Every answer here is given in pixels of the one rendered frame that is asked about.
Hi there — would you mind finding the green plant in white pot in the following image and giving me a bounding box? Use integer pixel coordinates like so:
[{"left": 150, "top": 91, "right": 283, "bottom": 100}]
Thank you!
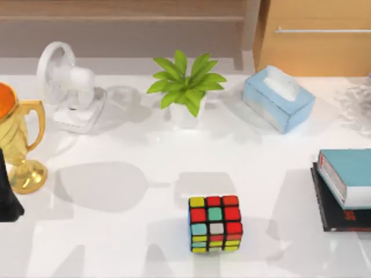
[{"left": 146, "top": 49, "right": 228, "bottom": 129}]

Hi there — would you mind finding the multicoloured puzzle cube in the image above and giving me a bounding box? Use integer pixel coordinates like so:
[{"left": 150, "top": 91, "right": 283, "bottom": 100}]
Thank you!
[{"left": 188, "top": 195, "right": 244, "bottom": 255}]

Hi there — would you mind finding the light blue tissue box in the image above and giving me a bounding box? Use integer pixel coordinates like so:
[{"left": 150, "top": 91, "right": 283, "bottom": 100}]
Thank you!
[{"left": 241, "top": 65, "right": 317, "bottom": 135}]

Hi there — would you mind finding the white desk fan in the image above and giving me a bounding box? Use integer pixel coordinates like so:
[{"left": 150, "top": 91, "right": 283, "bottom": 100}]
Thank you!
[{"left": 36, "top": 41, "right": 108, "bottom": 134}]

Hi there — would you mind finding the wooden open shelf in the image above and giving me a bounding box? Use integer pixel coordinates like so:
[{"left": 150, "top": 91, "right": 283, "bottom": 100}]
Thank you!
[{"left": 0, "top": 0, "right": 261, "bottom": 70}]

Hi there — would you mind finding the wooden cupboard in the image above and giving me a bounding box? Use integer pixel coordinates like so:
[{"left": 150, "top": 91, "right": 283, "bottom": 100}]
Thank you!
[{"left": 252, "top": 0, "right": 371, "bottom": 78}]

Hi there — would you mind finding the teal book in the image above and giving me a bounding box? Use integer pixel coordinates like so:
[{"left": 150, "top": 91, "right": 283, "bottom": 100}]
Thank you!
[{"left": 316, "top": 148, "right": 371, "bottom": 210}]

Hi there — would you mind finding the gold trophy with orange ball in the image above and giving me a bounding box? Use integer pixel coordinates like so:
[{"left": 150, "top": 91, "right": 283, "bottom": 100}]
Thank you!
[{"left": 0, "top": 82, "right": 48, "bottom": 195}]

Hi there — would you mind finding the black book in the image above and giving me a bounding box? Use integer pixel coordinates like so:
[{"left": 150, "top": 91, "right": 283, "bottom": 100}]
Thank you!
[{"left": 310, "top": 162, "right": 371, "bottom": 232}]

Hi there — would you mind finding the clear crumpled plastic item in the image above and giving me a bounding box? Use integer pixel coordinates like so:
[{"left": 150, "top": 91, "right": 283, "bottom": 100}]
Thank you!
[{"left": 333, "top": 71, "right": 371, "bottom": 140}]

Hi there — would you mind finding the long metal handle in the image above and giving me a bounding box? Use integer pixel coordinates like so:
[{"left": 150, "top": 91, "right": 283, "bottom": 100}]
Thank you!
[{"left": 274, "top": 25, "right": 371, "bottom": 34}]

